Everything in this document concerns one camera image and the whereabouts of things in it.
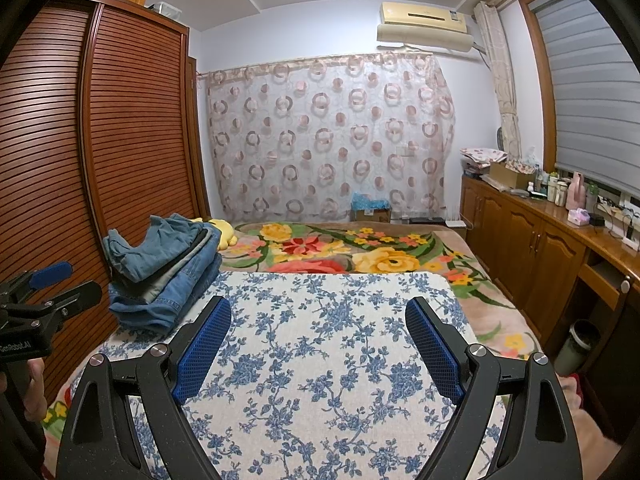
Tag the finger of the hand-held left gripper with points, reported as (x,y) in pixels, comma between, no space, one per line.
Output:
(75,295)
(50,272)

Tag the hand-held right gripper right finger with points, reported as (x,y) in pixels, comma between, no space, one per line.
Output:
(435,350)

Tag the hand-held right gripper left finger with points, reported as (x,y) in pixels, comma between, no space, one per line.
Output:
(200,350)

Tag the grey pants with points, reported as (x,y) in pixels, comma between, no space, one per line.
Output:
(175,280)

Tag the person's left hand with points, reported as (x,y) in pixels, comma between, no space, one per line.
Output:
(38,385)

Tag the stack of folded clothes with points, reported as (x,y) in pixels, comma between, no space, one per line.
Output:
(165,305)

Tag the blue floral bed sheet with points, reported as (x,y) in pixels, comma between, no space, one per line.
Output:
(310,320)

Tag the yellow plush toy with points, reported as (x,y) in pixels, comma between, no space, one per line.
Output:
(227,235)

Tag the black flat device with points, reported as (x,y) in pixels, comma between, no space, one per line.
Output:
(427,220)

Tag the wooden sideboard cabinet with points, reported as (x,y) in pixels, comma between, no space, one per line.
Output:
(520,245)

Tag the grey trash bin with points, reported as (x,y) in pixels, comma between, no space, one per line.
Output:
(577,347)

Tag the colourful floral blanket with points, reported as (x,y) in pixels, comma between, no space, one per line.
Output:
(310,245)

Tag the cardboard box with blue bag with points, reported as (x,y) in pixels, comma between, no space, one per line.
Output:
(371,207)

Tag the wooden louvered wardrobe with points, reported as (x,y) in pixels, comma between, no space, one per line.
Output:
(125,135)

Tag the person's leg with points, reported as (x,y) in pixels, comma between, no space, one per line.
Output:
(595,425)

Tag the open cardboard box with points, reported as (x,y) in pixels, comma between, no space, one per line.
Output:
(512,174)

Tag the folded floral cloth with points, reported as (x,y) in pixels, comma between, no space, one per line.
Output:
(480,159)

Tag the small pink box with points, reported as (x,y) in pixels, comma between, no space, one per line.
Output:
(579,216)

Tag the row of toiletry bottles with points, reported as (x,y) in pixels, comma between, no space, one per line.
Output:
(550,189)

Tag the small black box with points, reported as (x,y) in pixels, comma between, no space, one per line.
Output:
(597,220)

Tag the pink bottle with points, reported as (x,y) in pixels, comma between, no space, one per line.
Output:
(575,191)

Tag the green capped bottle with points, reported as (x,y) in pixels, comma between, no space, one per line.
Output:
(592,197)

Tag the small grey fan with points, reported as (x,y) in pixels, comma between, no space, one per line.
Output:
(500,139)

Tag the white power strip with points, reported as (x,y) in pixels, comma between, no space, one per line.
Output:
(617,206)

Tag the circle patterned sheer curtain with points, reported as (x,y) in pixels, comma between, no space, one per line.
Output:
(325,135)

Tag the clear storage box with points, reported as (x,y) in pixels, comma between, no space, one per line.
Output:
(162,8)

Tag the beige tied curtain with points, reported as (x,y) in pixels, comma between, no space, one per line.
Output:
(500,70)

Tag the grey window blind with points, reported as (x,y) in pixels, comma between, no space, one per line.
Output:
(590,100)

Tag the beige air conditioner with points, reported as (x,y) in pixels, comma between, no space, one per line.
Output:
(425,22)

